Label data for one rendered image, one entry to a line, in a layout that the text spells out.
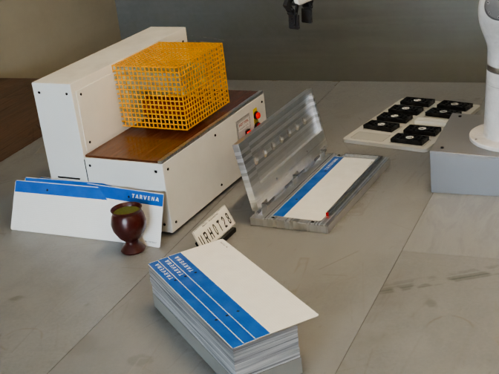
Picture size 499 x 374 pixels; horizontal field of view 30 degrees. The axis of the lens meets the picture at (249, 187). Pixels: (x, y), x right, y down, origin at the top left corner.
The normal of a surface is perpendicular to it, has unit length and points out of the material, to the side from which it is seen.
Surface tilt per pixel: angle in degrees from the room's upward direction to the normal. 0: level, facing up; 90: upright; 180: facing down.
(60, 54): 90
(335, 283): 0
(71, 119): 90
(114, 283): 0
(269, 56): 90
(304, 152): 79
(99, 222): 63
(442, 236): 0
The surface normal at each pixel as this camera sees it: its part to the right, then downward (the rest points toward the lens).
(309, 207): -0.11, -0.92
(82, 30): 0.92, 0.05
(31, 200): -0.43, -0.07
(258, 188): 0.85, -0.10
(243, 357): 0.46, 0.29
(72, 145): -0.45, 0.39
